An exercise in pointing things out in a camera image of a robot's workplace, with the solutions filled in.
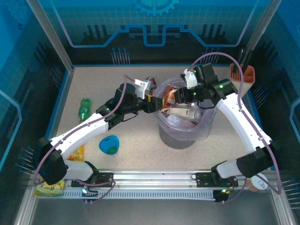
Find white slotted cable duct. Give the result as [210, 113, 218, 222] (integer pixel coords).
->
[62, 189, 217, 200]

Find aluminium mounting rail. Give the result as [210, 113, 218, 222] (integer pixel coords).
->
[30, 168, 281, 191]

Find grey round trash bin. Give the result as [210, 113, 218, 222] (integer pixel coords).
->
[154, 78, 216, 150]

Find brown red snack wrapper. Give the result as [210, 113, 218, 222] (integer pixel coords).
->
[146, 76, 157, 90]

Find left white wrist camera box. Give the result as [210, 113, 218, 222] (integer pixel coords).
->
[135, 79, 154, 99]

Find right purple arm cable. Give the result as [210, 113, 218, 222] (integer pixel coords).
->
[187, 52, 282, 203]

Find beige knife block orange top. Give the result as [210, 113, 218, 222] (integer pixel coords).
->
[229, 62, 256, 98]

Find brown tin can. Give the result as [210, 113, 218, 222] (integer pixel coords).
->
[246, 174, 268, 193]

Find yellow snack packet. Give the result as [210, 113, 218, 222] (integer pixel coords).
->
[67, 144, 85, 163]

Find blue rounded plastic container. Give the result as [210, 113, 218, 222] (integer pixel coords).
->
[98, 135, 120, 156]

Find purple translucent bin liner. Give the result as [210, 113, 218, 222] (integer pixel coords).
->
[154, 76, 217, 141]

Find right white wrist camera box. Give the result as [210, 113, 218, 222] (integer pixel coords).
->
[180, 69, 200, 90]

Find aluminium frame post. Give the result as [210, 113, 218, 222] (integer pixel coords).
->
[25, 0, 76, 72]
[246, 0, 282, 51]

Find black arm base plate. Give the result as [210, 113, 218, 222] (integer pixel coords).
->
[195, 172, 239, 188]
[71, 172, 115, 188]

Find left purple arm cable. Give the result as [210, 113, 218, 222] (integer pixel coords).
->
[34, 74, 117, 203]

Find green plastic bottle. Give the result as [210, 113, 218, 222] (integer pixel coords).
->
[78, 98, 92, 125]

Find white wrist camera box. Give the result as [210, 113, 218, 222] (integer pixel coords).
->
[180, 69, 200, 90]
[135, 79, 154, 99]

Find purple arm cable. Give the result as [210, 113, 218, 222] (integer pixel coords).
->
[187, 52, 282, 203]
[34, 74, 117, 203]

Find plain clear plastic bottle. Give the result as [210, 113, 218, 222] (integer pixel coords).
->
[167, 114, 186, 128]

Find small black controller box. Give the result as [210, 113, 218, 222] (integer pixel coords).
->
[81, 185, 99, 205]
[214, 187, 232, 204]

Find brown copper labelled bottle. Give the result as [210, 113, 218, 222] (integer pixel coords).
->
[161, 85, 180, 113]

